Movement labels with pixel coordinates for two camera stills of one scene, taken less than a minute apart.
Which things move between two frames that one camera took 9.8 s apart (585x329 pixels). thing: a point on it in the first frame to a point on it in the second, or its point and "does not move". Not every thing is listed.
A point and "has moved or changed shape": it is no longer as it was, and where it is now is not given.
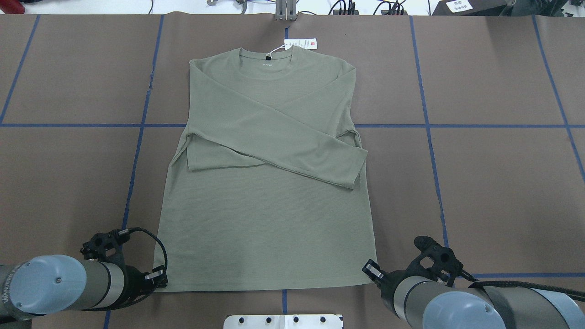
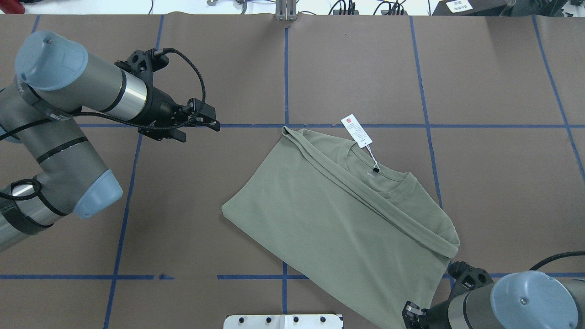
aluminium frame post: [286, 10] does not move
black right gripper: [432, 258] to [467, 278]
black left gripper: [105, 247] to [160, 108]
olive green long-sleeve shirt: [268, 189] has moved or changed shape
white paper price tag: [310, 43] to [356, 130]
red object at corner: [12, 7] does not move
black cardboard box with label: [470, 7] does not move
